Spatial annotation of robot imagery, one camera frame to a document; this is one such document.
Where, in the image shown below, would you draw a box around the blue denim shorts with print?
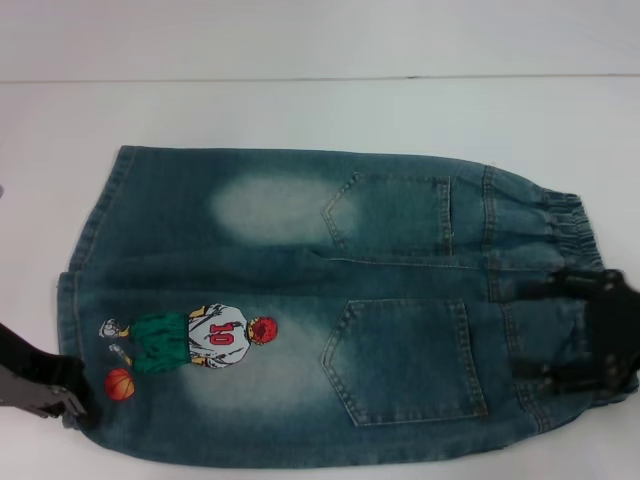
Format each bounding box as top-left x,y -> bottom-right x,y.
49,144 -> 631,480

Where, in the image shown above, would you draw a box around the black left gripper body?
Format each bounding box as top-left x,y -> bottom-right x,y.
0,322 -> 84,390

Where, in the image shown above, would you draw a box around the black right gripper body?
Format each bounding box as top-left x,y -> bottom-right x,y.
594,269 -> 640,397

